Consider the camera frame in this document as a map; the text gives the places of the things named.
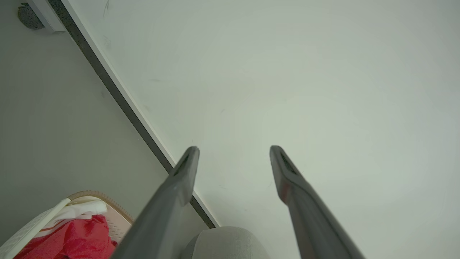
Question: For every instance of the black and white baseboard strip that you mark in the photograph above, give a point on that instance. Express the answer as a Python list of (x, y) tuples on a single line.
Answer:
[(118, 93)]

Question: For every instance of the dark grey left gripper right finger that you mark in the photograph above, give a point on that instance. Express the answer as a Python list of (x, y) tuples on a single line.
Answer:
[(316, 223)]

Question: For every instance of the red garment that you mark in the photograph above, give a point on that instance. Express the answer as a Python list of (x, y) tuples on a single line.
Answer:
[(77, 239)]

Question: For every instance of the white perforated laundry basket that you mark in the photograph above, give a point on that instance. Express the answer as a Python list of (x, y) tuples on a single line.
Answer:
[(25, 230)]

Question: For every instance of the black caster wheel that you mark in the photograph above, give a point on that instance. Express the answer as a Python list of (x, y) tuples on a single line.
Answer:
[(29, 17)]

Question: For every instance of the grey metal frame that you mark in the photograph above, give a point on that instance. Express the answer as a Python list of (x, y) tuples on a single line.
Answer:
[(46, 14)]

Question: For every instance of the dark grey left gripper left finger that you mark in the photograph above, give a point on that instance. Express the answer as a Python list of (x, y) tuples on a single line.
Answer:
[(161, 216)]

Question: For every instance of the white garment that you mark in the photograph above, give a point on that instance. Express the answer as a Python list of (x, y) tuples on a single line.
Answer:
[(82, 209)]

